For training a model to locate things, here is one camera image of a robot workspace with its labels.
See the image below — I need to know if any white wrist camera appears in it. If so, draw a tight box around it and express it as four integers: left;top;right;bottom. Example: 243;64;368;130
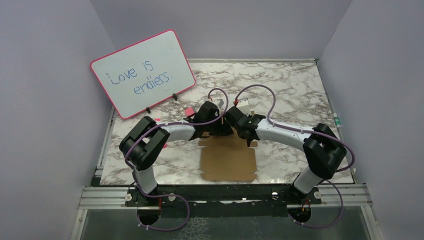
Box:
213;98;225;108
237;99;251;115

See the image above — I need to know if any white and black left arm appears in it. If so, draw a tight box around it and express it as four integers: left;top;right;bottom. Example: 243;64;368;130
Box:
119;101;234;206

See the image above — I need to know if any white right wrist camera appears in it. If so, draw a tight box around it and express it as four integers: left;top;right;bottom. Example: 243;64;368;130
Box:
237;99;251;115

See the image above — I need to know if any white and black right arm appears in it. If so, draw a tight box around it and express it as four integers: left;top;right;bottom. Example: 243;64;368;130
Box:
224;106;347;204

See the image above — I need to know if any aluminium frame rail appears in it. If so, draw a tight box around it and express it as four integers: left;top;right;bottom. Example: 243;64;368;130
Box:
78;184;373;210

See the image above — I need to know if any green capped marker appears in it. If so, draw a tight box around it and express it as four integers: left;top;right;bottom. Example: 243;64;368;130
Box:
333;112;341;129

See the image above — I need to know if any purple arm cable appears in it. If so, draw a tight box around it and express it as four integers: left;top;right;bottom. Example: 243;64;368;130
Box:
233;84;356;231
124;87;230;232

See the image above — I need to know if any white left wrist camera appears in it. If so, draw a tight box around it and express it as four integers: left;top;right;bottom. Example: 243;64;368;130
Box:
213;98;225;108

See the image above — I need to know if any pink marker pen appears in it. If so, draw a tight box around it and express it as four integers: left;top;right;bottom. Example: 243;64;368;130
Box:
184;107;195;117

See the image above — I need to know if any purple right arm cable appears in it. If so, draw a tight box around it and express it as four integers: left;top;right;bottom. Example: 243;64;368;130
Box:
233;84;356;231

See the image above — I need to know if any pink framed whiteboard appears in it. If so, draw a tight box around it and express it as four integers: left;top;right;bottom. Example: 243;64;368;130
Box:
90;29;196;119

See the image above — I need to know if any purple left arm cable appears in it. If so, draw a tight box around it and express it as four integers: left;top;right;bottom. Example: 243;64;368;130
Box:
124;87;230;232

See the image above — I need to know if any brown cardboard box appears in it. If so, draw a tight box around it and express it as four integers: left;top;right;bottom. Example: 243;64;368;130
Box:
198;118;258;183

